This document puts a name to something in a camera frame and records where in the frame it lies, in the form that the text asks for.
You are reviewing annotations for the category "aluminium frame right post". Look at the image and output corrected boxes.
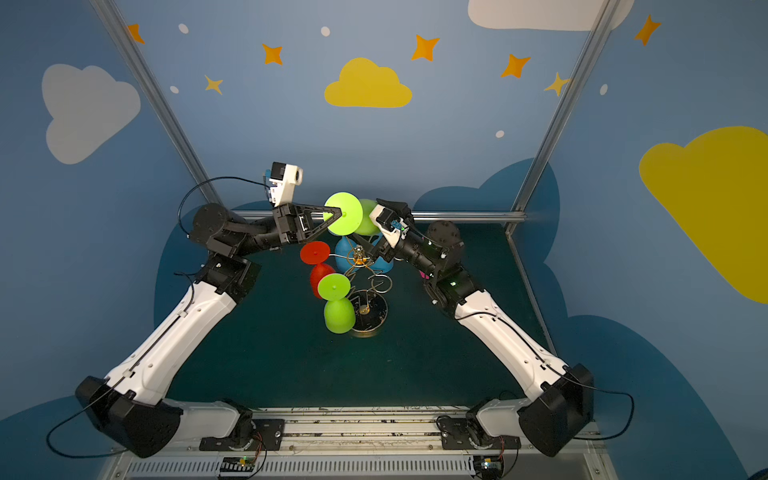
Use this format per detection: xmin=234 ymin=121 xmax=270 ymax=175
xmin=505 ymin=0 xmax=634 ymax=240

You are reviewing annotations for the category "gold wire glass rack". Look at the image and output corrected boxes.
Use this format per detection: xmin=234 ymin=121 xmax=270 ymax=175
xmin=344 ymin=246 xmax=394 ymax=339

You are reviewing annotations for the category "aluminium frame post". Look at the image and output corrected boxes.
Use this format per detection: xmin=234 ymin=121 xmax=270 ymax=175
xmin=89 ymin=0 xmax=209 ymax=184
xmin=505 ymin=0 xmax=634 ymax=240

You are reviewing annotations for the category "blue wine glass left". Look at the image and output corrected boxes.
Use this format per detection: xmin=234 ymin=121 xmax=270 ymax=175
xmin=333 ymin=236 xmax=365 ymax=275

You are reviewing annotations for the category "blue wine glass right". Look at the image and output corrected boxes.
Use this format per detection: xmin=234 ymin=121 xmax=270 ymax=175
xmin=371 ymin=234 xmax=394 ymax=274

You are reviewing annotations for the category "blue wine glass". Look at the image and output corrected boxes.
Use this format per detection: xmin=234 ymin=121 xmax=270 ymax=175
xmin=371 ymin=234 xmax=394 ymax=274
xmin=333 ymin=236 xmax=365 ymax=275

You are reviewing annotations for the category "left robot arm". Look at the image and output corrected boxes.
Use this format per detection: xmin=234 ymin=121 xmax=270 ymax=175
xmin=75 ymin=203 xmax=343 ymax=458

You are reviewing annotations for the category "aluminium frame back rail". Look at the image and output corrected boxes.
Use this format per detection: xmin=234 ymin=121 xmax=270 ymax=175
xmin=234 ymin=210 xmax=526 ymax=224

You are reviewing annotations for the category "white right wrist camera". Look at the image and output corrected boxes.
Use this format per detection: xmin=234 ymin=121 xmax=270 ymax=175
xmin=369 ymin=203 xmax=409 ymax=248

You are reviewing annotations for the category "red plastic wine glass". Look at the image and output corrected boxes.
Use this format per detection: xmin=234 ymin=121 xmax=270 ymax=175
xmin=300 ymin=241 xmax=335 ymax=298

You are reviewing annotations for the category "green circuit board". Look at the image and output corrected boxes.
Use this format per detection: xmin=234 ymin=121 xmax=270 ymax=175
xmin=473 ymin=456 xmax=505 ymax=480
xmin=218 ymin=456 xmax=259 ymax=476

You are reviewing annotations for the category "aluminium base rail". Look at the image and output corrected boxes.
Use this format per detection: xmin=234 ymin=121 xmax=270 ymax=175
xmin=100 ymin=406 xmax=618 ymax=479

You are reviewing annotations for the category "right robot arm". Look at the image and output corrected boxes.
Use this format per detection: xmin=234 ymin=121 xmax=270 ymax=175
xmin=360 ymin=199 xmax=595 ymax=457

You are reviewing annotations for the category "green wine glass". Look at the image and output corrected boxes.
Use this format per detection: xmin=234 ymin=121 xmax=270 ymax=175
xmin=325 ymin=192 xmax=380 ymax=236
xmin=317 ymin=273 xmax=356 ymax=334

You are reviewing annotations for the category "left green circuit board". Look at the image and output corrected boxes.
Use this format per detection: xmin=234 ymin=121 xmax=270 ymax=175
xmin=218 ymin=456 xmax=259 ymax=476

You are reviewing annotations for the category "right green circuit board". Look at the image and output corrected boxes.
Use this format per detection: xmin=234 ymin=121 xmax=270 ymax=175
xmin=473 ymin=456 xmax=505 ymax=480

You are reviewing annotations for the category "aluminium frame left post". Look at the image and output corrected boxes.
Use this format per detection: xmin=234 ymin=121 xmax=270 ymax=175
xmin=89 ymin=0 xmax=209 ymax=184

